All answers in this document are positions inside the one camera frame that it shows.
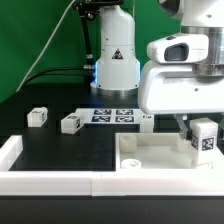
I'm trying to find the white U-shaped obstacle fence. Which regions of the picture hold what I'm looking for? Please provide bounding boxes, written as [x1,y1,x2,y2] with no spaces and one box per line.
[0,136,224,196]

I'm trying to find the black cable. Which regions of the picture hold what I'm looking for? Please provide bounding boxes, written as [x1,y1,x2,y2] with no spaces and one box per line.
[24,67,91,86]

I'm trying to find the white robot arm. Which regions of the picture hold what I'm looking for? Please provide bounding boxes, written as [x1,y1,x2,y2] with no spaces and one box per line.
[91,0,224,137]

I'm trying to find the white cable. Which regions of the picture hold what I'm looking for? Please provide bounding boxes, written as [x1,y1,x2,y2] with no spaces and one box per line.
[15,0,78,93]

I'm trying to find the white sheet with tags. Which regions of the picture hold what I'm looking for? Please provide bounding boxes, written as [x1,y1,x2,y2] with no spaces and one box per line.
[76,108,154,124]

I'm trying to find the white square tabletop part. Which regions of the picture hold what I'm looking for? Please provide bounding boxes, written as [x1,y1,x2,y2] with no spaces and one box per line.
[115,133,224,176]

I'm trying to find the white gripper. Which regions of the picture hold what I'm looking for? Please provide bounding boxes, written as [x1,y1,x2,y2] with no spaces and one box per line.
[138,33,224,140]

